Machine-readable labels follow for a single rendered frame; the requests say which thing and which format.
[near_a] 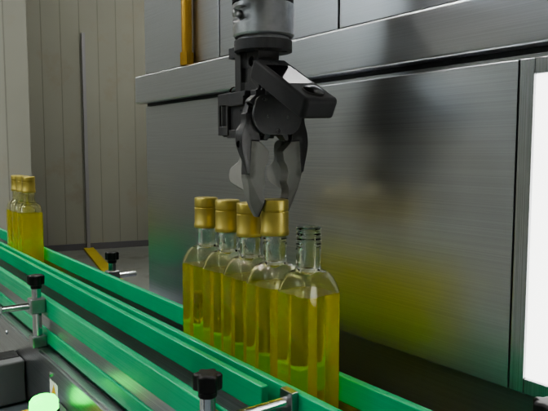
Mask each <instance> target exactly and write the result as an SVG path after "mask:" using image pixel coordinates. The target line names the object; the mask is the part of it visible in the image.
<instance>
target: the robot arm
mask: <svg viewBox="0 0 548 411"><path fill-rule="evenodd" d="M232 34H233V37H234V38H235V39H236V40H235V41H234V47H232V48H229V49H228V59H229V60H235V86H234V87H232V88H231V89H230V91H229V93H227V94H221V95H218V131H219V135H222V136H223V137H227V138H230V139H235V138H236V148H237V151H238V153H239V155H240V159H239V161H238V162H237V163H236V164H235V165H234V166H233V167H232V168H231V169H230V171H229V180H230V182H231V184H233V185H235V186H236V187H238V188H239V189H241V190H243V191H244V193H245V199H246V201H247V204H248V206H249V208H250V211H251V213H252V214H253V216H254V217H259V216H260V214H261V212H262V209H263V207H264V204H265V201H266V200H265V199H264V195H263V190H264V186H265V184H266V181H265V178H264V169H265V166H266V164H267V163H268V157H269V151H268V150H267V149H266V148H265V147H264V145H263V144H262V143H261V142H259V140H268V139H274V136H276V137H277V138H278V139H279V140H277V141H276V142H275V145H274V161H273V162H272V163H271V164H270V165H269V166H268V167H267V178H268V180H269V182H270V183H272V184H274V185H276V186H277V187H279V188H281V198H285V199H288V200H289V208H290V207H291V205H292V202H293V200H294V197H295V194H296V192H297V190H298V186H299V182H300V179H301V174H302V173H303V170H304V165H305V161H306V156H307V146H308V139H307V129H306V127H305V121H304V118H331V117H332V116H333V114H334V110H335V106H336V103H337V99H336V98H335V97H333V96H332V95H331V94H330V93H328V92H327V91H325V90H324V89H323V88H321V87H320V86H318V85H317V84H315V83H314V82H313V81H312V80H311V79H309V78H308V77H306V76H305V75H303V74H302V73H300V72H299V71H298V70H297V69H296V68H294V67H293V66H291V65H290V64H288V63H287V62H285V61H284V60H279V56H280V55H288V54H291V53H292V41H291V39H292V38H293V37H294V0H232ZM233 88H235V92H231V91H232V89H233ZM221 106H222V112H221ZM288 211H289V210H288Z"/></svg>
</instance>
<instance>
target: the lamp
mask: <svg viewBox="0 0 548 411"><path fill-rule="evenodd" d="M29 411H60V407H59V399H58V397H57V396H56V395H55V394H52V393H42V394H39V395H36V396H34V397H32V399H31V400H30V401H29Z"/></svg>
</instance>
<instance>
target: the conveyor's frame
mask: <svg viewBox="0 0 548 411"><path fill-rule="evenodd" d="M30 334H32V333H31V332H30V331H28V330H27V329H26V328H25V327H24V326H23V325H22V324H21V323H20V322H18V321H17V320H16V319H15V318H14V317H12V316H11V315H10V314H9V313H3V314H2V313H1V312H0V352H4V351H12V350H14V351H16V352H17V353H18V355H19V356H20V357H21V358H22V359H23V360H24V361H25V381H26V400H27V401H28V402H29V401H30V400H31V399H32V397H34V396H36V395H39V394H42V393H52V394H55V395H56V396H57V397H58V399H59V402H60V403H61V404H62V405H63V406H64V407H65V408H66V409H67V410H68V411H122V410H121V409H119V408H118V407H117V406H116V405H115V404H114V403H113V402H112V401H111V400H110V399H108V398H107V397H106V396H105V395H104V394H102V393H101V392H100V391H99V390H97V389H96V388H95V387H94V386H93V385H91V384H90V383H89V382H88V381H87V380H86V379H85V378H84V377H83V376H82V375H80V374H79V373H78V372H77V371H76V370H74V369H73V368H72V367H71V366H70V365H68V364H67V363H66V362H65V361H64V360H62V359H61V358H60V357H59V356H57V355H56V354H55V353H54V352H53V351H52V350H51V349H50V348H49V347H48V346H46V347H43V348H44V349H41V351H38V350H37V349H36V348H32V347H31V346H30V345H29V335H30Z"/></svg>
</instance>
